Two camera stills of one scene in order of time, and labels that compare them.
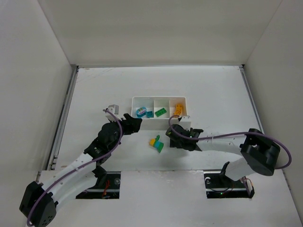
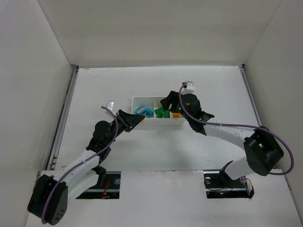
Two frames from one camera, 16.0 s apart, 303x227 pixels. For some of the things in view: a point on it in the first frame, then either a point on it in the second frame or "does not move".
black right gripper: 176,136 to 176,102
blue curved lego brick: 141,112 does not move
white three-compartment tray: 155,111 does not move
